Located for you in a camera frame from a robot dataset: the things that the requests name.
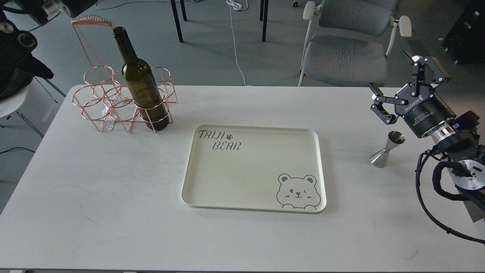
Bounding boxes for silver steel jigger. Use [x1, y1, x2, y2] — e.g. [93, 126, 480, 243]
[369, 131, 405, 168]

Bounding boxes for copper wire bottle rack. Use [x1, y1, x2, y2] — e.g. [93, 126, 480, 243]
[71, 14, 178, 132]

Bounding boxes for white chair with black garment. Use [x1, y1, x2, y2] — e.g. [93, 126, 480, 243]
[0, 76, 67, 138]

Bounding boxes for black cabinet on casters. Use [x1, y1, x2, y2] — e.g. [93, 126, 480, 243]
[443, 0, 485, 64]

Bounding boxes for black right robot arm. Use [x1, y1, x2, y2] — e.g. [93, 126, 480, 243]
[368, 50, 485, 210]

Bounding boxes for white floor cable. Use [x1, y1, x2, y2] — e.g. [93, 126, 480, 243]
[226, 0, 249, 87]

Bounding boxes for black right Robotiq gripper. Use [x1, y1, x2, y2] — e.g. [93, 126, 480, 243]
[369, 50, 457, 138]

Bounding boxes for black floor cables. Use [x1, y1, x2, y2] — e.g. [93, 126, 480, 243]
[95, 0, 171, 10]

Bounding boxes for cream bear serving tray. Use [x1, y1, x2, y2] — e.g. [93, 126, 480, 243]
[181, 125, 327, 213]

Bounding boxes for grey office chair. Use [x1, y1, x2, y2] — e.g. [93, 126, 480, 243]
[298, 0, 412, 87]

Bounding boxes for black table legs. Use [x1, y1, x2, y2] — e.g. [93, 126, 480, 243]
[170, 0, 269, 43]

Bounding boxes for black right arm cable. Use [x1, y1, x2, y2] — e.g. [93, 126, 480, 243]
[415, 152, 485, 245]

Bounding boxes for dark green wine bottle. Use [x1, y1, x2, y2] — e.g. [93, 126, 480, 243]
[113, 27, 169, 131]

